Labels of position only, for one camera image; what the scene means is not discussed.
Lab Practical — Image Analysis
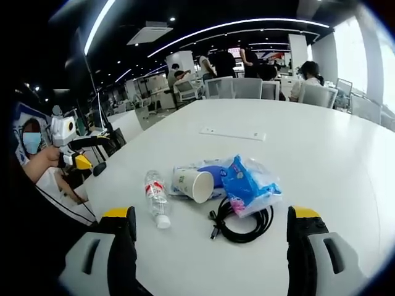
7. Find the person's left hand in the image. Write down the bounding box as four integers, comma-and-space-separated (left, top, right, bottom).
39, 146, 63, 169

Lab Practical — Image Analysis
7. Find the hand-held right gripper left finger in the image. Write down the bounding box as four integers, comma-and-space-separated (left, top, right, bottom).
58, 205, 146, 296

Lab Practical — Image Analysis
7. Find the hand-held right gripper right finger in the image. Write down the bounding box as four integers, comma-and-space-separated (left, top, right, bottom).
286, 205, 371, 296

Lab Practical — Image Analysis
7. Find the blue plastic bag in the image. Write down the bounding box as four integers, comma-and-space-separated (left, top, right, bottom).
221, 154, 284, 219

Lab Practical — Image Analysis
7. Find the white office chair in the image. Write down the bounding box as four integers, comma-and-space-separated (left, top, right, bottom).
175, 80, 205, 104

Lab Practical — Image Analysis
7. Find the black cable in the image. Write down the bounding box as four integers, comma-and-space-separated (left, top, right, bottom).
208, 196, 275, 244

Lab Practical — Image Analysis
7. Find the person's head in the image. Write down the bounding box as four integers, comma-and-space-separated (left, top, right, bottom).
22, 118, 43, 133

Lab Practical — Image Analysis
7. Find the blue white tissue packet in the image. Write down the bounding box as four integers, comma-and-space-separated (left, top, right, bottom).
172, 158, 231, 199

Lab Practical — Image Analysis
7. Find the black office chair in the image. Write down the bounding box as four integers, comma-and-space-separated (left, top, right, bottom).
92, 128, 128, 162

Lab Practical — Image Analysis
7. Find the white table cable cover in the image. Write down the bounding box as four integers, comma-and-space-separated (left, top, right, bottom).
198, 125, 267, 142

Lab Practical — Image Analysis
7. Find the white paper cup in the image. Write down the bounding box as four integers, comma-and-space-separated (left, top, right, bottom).
170, 168, 215, 205

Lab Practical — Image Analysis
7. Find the ceiling air conditioner unit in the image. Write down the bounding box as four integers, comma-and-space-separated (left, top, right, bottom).
126, 20, 174, 47

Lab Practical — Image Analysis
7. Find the white table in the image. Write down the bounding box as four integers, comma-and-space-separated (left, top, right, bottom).
83, 98, 395, 296

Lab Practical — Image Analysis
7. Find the grey mesh office chair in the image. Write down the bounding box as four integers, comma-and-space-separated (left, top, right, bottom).
299, 84, 339, 109
232, 77, 264, 100
204, 76, 235, 100
351, 94, 383, 125
335, 78, 353, 109
260, 80, 281, 101

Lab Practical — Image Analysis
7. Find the clear plastic water bottle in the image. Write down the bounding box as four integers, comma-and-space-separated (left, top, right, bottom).
144, 169, 172, 230

